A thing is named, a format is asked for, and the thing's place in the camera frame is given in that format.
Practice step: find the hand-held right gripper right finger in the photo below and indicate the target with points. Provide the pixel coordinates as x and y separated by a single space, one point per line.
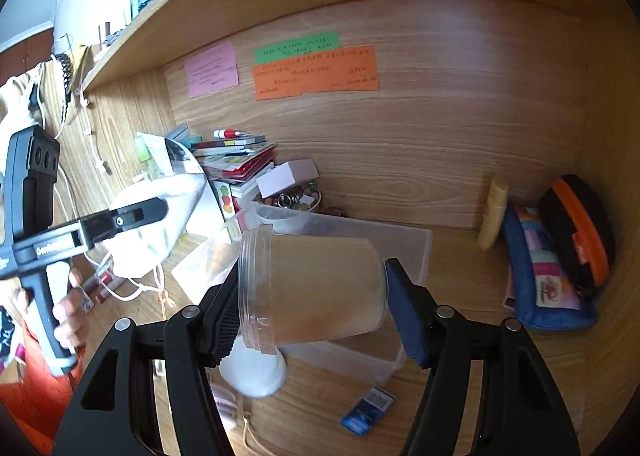
406 316

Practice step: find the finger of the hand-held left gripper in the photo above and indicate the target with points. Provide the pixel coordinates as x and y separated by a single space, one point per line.
120 226

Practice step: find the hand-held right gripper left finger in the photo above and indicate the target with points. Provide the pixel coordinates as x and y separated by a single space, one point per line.
221 323

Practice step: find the clear plastic storage bin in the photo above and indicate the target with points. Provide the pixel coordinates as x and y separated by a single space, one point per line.
400 246

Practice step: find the clear plastic jar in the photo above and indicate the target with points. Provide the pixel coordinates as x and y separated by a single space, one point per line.
315 286

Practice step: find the wooden desktop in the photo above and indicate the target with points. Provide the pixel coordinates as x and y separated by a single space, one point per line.
480 386

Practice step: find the person's left hand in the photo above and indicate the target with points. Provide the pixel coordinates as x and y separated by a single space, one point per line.
72 321

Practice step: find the white round lid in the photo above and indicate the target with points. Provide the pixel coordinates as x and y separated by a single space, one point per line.
255 371

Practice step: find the red lip balm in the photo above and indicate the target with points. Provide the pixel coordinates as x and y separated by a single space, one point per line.
102 286

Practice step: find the clear plastic bag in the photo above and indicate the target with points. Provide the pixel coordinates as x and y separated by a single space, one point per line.
205 261

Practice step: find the white canvas bag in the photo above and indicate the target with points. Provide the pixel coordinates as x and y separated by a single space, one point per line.
20 105

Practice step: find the blue card pack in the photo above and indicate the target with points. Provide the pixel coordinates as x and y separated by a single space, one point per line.
367 411

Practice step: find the fruit printed box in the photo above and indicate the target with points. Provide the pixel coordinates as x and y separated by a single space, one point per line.
227 198

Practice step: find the stack of books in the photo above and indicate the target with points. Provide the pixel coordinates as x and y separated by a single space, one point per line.
230 153

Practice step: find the beige wooden cylinder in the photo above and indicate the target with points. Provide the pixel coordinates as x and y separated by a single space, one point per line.
494 213

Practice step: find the blue patchwork pouch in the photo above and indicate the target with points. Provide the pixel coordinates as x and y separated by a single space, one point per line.
542 286

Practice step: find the red and white marker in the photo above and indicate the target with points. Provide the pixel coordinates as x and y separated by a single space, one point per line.
229 134

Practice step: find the pile of small trinkets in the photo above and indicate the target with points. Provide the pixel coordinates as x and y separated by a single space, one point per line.
295 200

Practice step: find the small white box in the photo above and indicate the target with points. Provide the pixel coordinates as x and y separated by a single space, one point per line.
287 175

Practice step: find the pink paper note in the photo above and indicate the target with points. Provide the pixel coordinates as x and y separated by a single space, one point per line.
212 69

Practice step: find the orange clothing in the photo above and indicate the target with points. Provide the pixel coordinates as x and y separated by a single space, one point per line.
35 396

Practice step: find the black and orange case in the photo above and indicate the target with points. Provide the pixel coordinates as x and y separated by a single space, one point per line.
580 236

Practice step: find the wooden shelf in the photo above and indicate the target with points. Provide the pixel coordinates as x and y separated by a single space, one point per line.
210 5

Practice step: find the orange paper note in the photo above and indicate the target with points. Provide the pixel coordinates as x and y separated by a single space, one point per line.
315 73

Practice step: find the green paper note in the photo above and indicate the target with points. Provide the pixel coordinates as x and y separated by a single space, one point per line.
297 46

